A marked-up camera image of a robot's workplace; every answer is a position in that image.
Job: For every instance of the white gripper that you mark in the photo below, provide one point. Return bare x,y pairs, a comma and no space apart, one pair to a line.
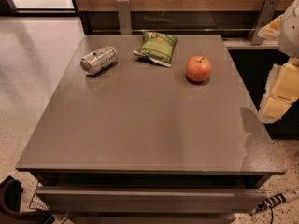
290,33

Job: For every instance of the silver 7up soda can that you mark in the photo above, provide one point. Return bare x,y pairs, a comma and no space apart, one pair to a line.
98,60

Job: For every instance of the red apple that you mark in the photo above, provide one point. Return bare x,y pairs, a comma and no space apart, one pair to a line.
198,68

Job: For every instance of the green chip bag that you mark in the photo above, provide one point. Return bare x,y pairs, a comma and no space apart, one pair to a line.
157,47

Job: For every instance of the grey drawer front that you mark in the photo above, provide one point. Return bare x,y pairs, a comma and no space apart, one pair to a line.
150,200

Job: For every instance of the black curved base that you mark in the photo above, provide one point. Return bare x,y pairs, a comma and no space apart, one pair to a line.
10,205

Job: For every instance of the right metal bracket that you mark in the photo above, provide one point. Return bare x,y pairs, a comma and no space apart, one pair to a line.
265,15

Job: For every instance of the metal bracket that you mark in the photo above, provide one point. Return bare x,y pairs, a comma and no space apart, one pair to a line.
265,15
124,16

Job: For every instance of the left metal bracket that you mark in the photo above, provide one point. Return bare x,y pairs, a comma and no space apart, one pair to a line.
124,16

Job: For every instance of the wire basket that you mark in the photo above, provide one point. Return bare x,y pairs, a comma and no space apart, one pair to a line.
38,204

